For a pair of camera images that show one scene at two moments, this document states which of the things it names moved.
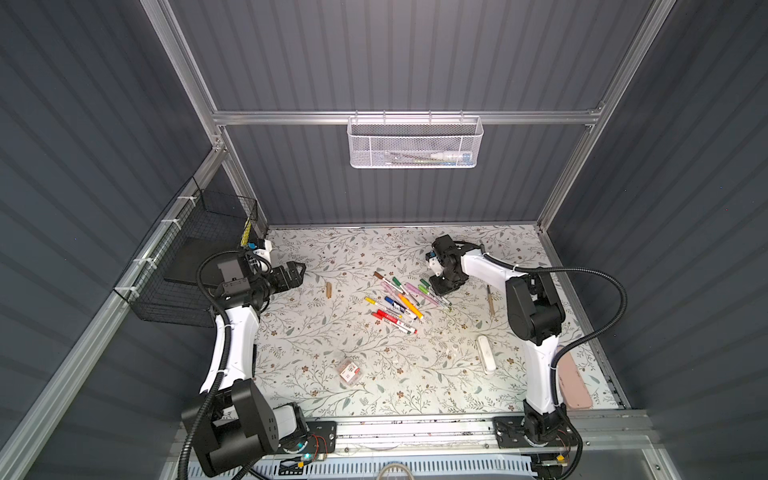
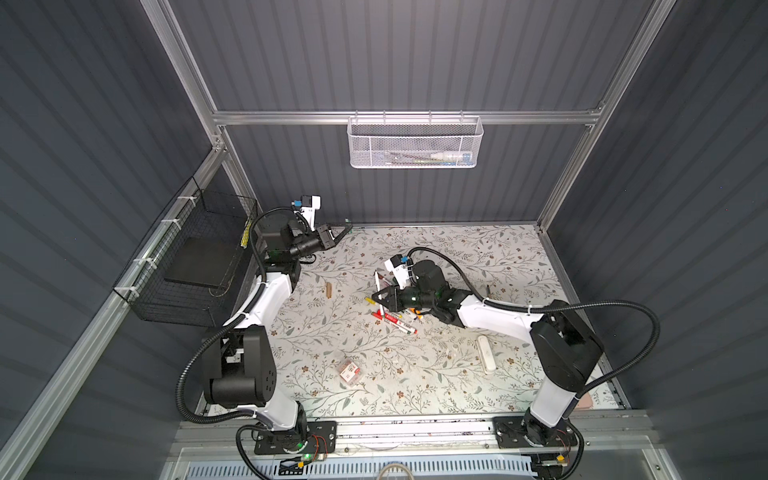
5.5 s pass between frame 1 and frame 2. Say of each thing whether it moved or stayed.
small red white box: stayed
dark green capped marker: moved
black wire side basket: stayed
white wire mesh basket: stayed
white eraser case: stayed
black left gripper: moved
